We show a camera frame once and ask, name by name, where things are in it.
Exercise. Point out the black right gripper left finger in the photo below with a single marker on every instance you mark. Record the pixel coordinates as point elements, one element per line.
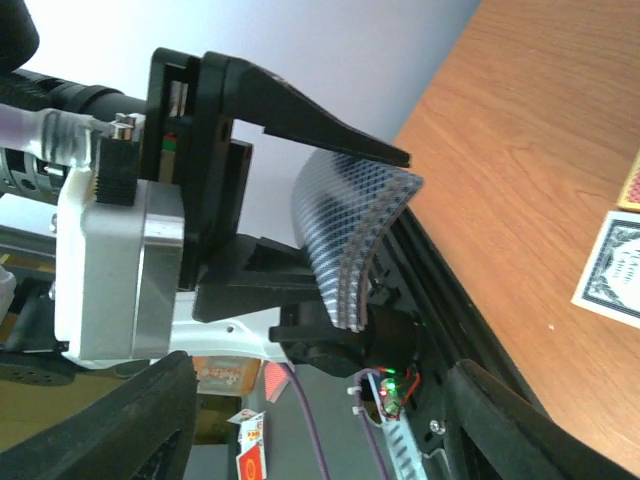
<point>143,429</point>

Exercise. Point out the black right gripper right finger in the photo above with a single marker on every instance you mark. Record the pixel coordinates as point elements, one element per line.
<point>492,433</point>

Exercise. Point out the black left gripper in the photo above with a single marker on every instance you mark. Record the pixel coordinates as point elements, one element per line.
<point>195,100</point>

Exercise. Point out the blue card box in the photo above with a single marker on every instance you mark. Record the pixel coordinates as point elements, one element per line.
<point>609,284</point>

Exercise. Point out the light blue cable duct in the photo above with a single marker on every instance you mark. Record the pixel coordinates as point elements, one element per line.
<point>403,453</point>

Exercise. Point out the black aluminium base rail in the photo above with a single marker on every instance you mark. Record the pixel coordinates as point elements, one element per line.
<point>422,318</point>

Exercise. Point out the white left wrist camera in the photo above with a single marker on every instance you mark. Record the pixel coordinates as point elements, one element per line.
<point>117,272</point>

